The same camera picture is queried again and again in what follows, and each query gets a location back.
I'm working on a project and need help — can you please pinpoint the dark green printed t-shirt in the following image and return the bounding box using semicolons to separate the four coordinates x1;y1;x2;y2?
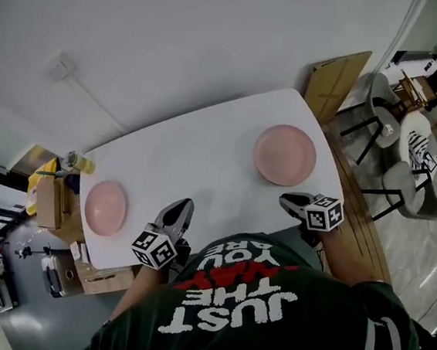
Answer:
81;214;435;350

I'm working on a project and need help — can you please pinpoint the yellow bag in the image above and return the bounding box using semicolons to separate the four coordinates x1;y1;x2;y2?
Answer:
23;155;60;218

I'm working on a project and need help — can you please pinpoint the long wooden bench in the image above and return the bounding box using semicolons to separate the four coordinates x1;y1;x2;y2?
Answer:
307;121;409;286

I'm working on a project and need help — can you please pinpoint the wooden folding chair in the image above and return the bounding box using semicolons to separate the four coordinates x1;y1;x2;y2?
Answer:
390;69;437;116

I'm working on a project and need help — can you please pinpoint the low wooden cabinet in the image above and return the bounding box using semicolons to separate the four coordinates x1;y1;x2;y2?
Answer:
68;240;144;301

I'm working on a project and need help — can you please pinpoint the person's right forearm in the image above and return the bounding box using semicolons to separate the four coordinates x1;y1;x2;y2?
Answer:
310;226;390;292

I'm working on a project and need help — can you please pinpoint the grey shell chair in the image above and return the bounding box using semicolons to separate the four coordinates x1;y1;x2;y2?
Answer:
357;157;437;228
338;69;408;169

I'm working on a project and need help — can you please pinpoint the zebra striped cushion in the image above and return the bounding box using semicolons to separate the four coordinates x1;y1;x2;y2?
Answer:
403;130;433;170

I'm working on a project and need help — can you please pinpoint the white wall switch plate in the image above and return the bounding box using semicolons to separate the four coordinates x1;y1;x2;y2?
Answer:
44;49;78;85

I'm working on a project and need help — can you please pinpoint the white wall cable duct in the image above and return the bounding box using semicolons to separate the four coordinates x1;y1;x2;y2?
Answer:
62;76;136;135

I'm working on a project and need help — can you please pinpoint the silver suitcase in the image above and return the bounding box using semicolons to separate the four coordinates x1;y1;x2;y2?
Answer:
36;251;87;301

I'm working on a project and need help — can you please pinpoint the flat cardboard box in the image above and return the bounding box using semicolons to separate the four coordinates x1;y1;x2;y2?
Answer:
300;44;374;127

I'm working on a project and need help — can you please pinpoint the brown cardboard box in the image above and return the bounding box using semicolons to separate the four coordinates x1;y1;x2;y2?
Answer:
33;175;72;232

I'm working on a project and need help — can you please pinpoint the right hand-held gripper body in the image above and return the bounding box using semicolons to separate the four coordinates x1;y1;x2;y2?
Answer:
274;189;347;250

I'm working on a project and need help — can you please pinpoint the white armchair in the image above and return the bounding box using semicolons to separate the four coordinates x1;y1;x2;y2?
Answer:
396;110;437;175

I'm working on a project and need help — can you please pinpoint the yellow lidded jar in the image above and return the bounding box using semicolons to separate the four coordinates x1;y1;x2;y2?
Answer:
62;150;98;176

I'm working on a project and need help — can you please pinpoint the pink plate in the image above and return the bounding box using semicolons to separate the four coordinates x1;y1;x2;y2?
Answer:
81;178;131;239
249;121;320;190

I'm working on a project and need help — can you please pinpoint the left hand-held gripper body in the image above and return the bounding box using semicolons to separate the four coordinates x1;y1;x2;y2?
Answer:
129;192;198;275

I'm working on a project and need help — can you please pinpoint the black tripod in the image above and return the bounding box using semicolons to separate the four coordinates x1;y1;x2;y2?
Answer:
13;241;53;263

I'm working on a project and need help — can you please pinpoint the person's left forearm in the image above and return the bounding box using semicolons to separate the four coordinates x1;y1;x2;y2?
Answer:
108;258;174;335

